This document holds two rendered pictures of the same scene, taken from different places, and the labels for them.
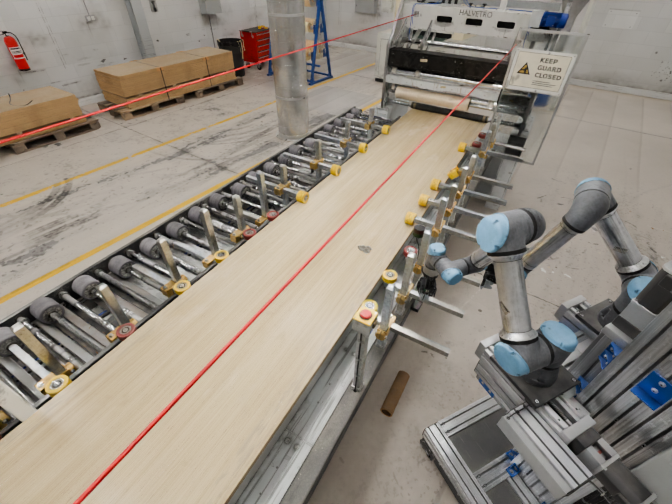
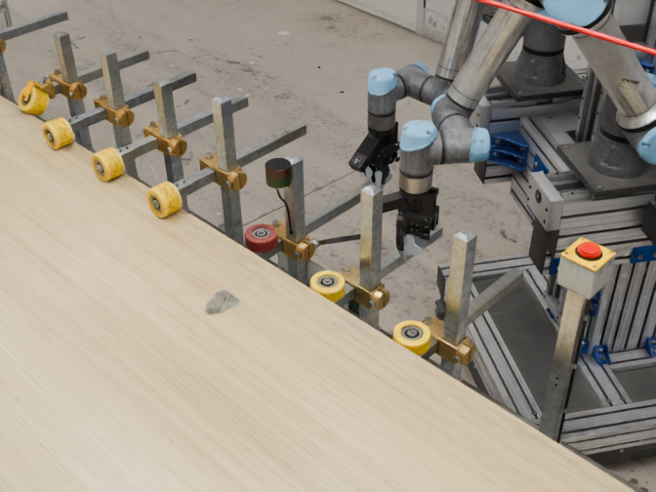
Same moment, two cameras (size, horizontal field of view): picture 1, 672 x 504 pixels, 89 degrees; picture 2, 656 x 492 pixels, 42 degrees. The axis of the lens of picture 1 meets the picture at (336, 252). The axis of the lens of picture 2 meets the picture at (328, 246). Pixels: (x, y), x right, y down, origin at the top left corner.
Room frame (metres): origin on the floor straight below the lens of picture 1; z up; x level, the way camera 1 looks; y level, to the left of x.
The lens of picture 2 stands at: (0.92, 1.15, 2.14)
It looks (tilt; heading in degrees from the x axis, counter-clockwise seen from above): 37 degrees down; 285
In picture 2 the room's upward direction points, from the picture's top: 1 degrees counter-clockwise
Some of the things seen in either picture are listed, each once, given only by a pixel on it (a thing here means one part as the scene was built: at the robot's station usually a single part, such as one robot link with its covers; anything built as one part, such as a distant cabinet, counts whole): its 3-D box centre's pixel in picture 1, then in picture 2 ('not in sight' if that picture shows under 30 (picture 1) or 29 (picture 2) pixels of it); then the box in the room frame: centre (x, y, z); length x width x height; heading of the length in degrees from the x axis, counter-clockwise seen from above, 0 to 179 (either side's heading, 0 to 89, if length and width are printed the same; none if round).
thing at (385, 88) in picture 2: not in sight; (383, 91); (1.30, -0.83, 1.13); 0.09 x 0.08 x 0.11; 58
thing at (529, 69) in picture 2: (624, 316); (541, 59); (0.92, -1.20, 1.09); 0.15 x 0.15 x 0.10
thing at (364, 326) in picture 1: (364, 321); (585, 269); (0.79, -0.11, 1.18); 0.07 x 0.07 x 0.08; 61
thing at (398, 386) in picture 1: (395, 392); not in sight; (1.09, -0.41, 0.04); 0.30 x 0.08 x 0.08; 151
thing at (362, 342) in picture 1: (360, 359); (563, 371); (0.79, -0.11, 0.93); 0.05 x 0.04 x 0.45; 151
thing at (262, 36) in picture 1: (258, 48); not in sight; (9.55, 2.00, 0.41); 0.76 x 0.48 x 0.81; 153
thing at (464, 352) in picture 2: (385, 327); (445, 341); (1.03, -0.25, 0.82); 0.13 x 0.06 x 0.05; 151
